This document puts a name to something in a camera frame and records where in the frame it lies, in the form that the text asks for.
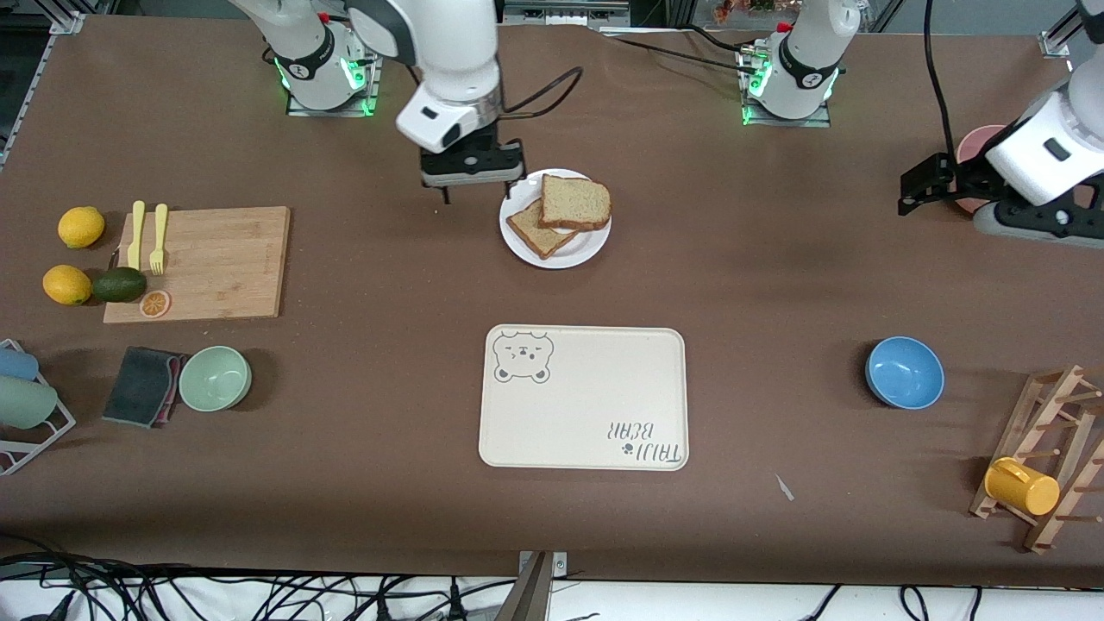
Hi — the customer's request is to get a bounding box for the wooden cup rack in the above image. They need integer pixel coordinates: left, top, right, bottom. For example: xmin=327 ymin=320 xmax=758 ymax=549
xmin=969 ymin=364 xmax=1104 ymax=554

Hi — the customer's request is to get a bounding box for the pale green cup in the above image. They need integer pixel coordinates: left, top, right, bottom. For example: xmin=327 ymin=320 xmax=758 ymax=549
xmin=0 ymin=375 xmax=60 ymax=430

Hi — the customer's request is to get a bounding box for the dark green avocado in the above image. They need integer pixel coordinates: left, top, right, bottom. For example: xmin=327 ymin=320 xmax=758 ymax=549
xmin=91 ymin=267 xmax=148 ymax=304

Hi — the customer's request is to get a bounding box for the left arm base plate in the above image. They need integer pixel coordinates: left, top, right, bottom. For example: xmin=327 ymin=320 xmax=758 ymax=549
xmin=740 ymin=43 xmax=833 ymax=129

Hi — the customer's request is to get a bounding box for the yellow mug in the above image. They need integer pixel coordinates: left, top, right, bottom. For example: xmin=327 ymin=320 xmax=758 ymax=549
xmin=984 ymin=457 xmax=1061 ymax=517

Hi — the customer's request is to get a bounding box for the thick brown bread slice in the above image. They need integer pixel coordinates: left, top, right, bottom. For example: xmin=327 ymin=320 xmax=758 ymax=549
xmin=539 ymin=174 xmax=612 ymax=232

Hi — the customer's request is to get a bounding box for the light blue cup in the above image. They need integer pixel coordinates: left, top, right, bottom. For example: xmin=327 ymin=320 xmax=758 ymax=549
xmin=0 ymin=345 xmax=41 ymax=382

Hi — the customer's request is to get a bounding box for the white round plate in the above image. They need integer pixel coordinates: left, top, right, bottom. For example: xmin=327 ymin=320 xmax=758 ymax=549
xmin=499 ymin=168 xmax=612 ymax=270

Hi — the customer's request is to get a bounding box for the cream bear print tray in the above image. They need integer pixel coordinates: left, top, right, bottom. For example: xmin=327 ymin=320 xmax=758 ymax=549
xmin=479 ymin=324 xmax=690 ymax=472

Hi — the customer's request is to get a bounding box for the black cable on table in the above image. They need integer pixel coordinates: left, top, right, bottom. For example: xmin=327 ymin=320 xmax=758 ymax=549
xmin=599 ymin=26 xmax=762 ymax=77

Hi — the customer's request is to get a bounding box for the aluminium frame profile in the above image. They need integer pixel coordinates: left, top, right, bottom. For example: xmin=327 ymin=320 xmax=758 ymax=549
xmin=1039 ymin=0 xmax=1092 ymax=60

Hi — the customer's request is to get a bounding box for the pink cloth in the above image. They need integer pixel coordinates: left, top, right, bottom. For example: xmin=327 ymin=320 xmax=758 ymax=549
xmin=160 ymin=354 xmax=191 ymax=421

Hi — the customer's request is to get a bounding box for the dark grey sponge cloth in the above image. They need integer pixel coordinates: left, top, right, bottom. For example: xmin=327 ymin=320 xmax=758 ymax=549
xmin=102 ymin=347 xmax=184 ymax=428

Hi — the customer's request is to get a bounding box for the white wire rack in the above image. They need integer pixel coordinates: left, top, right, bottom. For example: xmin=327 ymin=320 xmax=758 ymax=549
xmin=0 ymin=339 xmax=77 ymax=476

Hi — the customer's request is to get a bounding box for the thin brown bread slice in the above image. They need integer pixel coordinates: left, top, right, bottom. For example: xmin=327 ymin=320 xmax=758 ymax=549
xmin=505 ymin=198 xmax=580 ymax=260

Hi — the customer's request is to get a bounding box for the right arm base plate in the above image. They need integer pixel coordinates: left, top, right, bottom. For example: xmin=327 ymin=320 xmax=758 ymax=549
xmin=286 ymin=34 xmax=382 ymax=118

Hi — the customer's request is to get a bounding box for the blue bowl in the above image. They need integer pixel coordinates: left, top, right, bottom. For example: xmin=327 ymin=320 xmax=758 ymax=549
xmin=865 ymin=336 xmax=945 ymax=411

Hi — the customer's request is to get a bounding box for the yellow lemon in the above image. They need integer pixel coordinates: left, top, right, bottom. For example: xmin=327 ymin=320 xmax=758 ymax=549
xmin=43 ymin=265 xmax=92 ymax=306
xmin=58 ymin=207 xmax=106 ymax=249

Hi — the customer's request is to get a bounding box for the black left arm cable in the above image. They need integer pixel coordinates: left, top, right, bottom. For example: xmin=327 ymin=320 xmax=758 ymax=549
xmin=923 ymin=0 xmax=964 ymax=163

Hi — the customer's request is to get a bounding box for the metal bracket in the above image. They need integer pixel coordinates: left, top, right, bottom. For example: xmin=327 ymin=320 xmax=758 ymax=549
xmin=496 ymin=550 xmax=568 ymax=621

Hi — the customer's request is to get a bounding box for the black cable bundle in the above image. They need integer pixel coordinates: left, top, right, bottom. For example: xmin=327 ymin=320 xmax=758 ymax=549
xmin=0 ymin=533 xmax=518 ymax=621

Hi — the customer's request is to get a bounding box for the pale green bowl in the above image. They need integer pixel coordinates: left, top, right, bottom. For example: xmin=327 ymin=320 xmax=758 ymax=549
xmin=179 ymin=346 xmax=253 ymax=412

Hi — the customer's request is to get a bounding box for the pink bowl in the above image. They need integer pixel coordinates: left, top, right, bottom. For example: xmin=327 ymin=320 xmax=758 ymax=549
xmin=956 ymin=125 xmax=1007 ymax=215

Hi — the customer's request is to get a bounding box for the wooden cutting board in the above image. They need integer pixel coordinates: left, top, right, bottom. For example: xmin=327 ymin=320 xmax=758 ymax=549
xmin=103 ymin=206 xmax=292 ymax=325

